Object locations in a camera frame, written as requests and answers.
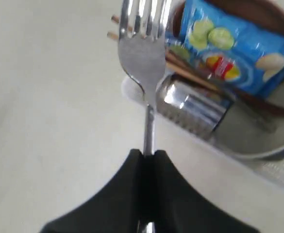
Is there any wooden chopstick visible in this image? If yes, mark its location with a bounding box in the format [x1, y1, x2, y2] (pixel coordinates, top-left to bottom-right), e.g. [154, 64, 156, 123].
[107, 31, 230, 93]
[111, 15, 237, 98]

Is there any blue chips bag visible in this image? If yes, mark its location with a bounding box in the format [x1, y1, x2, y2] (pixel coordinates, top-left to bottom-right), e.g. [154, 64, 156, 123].
[166, 0, 284, 98]

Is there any silver metal fork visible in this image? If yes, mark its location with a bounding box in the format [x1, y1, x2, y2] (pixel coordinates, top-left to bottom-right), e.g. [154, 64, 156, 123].
[117, 0, 169, 233]

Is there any brown wooden spoon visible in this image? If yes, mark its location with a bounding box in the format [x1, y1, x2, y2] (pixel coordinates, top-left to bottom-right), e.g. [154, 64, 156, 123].
[231, 87, 284, 117]

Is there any brown round plate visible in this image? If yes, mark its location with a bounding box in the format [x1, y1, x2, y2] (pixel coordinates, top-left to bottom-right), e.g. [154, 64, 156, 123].
[169, 0, 284, 42]

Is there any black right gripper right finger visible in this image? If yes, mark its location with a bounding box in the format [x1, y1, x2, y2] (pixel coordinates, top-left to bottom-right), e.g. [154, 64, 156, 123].
[154, 150, 256, 233]

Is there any white and black bowl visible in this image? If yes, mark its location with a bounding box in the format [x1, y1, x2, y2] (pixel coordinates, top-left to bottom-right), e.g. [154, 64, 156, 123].
[212, 105, 284, 161]

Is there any white perforated plastic basket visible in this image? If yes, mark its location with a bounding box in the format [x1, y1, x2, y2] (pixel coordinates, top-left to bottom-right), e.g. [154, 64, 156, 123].
[121, 77, 284, 195]

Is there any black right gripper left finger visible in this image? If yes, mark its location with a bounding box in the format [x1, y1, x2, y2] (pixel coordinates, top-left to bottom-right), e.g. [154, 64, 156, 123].
[41, 149, 143, 233]

